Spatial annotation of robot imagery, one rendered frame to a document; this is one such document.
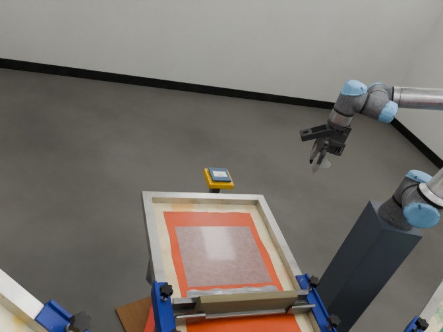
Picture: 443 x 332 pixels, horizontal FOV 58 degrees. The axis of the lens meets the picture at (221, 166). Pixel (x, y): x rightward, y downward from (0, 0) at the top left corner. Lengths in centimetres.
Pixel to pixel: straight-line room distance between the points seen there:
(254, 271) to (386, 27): 461
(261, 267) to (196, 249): 27
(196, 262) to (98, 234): 143
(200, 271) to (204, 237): 18
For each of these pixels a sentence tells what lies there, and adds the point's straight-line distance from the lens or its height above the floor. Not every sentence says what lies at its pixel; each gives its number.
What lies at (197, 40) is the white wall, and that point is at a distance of 480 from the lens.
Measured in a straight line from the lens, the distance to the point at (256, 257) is 167.
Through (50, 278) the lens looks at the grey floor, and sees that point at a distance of 267.
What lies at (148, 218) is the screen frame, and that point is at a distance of 163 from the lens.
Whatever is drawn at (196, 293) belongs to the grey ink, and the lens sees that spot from 147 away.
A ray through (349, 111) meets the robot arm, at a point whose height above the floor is 163.
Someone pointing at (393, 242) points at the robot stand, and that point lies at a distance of 182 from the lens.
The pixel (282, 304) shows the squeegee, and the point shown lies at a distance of 148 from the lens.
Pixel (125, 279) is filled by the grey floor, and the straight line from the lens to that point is 268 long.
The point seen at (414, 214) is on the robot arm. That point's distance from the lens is 159.
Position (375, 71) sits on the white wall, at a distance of 602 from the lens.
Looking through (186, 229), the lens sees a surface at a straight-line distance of 167.
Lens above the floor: 212
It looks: 34 degrees down
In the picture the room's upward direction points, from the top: 18 degrees clockwise
